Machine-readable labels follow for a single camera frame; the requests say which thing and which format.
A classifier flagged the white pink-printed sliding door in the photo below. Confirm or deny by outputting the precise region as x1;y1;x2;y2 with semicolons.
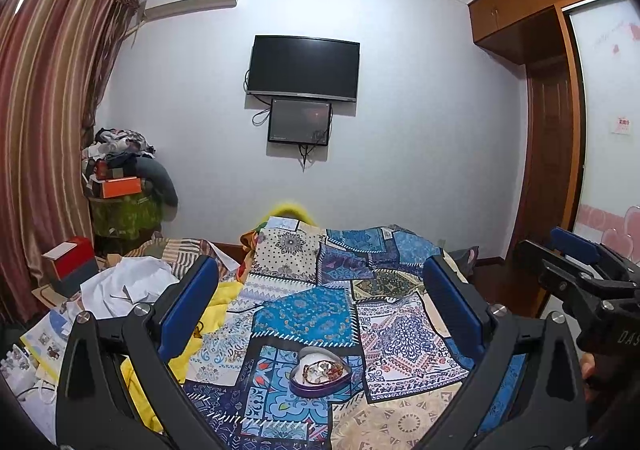
567;0;640;263

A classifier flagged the grey box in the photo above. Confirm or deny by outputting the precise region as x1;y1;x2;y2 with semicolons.
49;260;99;299

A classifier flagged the striped brown curtain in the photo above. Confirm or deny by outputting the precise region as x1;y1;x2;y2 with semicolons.
0;0;147;328

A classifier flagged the orange box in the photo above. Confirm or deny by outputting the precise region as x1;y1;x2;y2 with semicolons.
99;175;142;199

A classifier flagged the dark grey pillow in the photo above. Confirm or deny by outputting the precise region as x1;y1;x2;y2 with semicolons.
137;157;180;209

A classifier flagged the thin white cable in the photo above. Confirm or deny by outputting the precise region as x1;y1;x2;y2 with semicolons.
14;374;57;407

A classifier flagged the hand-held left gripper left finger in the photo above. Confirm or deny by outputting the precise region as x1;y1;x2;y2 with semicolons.
55;255;221;450

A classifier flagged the pile of clothes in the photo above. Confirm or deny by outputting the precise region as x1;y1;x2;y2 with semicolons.
81;127;159;181

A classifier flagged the yellow cloth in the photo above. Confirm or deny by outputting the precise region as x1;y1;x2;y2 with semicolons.
121;279;262;433

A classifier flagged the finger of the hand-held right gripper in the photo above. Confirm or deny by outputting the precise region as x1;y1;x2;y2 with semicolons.
517;239;576;299
549;227;601;265

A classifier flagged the small black wall monitor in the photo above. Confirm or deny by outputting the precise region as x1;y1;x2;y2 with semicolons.
267;98;334;147

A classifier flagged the red box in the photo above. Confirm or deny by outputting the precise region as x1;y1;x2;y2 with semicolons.
42;235;96;281

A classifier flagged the dark grey cloth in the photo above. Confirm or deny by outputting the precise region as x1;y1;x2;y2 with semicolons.
451;244;481;277

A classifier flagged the blue patchwork blanket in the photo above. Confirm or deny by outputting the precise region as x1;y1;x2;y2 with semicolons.
182;215;532;450

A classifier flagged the brown wooden door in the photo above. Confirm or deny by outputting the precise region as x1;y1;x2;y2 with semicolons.
517;4;587;318

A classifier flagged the yellow round object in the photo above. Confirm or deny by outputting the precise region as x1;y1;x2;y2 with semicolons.
264;201;317;227

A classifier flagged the person's right hand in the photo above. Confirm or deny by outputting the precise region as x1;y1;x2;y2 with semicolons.
580;352;607;404

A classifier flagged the black wall television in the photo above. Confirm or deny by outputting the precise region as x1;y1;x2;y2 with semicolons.
246;34;361;103

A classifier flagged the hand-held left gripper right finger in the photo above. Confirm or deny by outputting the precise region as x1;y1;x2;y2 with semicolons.
422;255;589;450

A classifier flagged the striped beige fabric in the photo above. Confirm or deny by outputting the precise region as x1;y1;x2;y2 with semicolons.
121;237;242;277

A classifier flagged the white cloth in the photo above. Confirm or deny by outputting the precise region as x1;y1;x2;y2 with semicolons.
79;255;187;321

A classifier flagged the printed paper booklet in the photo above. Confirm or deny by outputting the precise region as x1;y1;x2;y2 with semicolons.
19;309;77;383

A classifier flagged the purple heart-shaped jewelry box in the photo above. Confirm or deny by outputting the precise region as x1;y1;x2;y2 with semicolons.
288;346;353;399

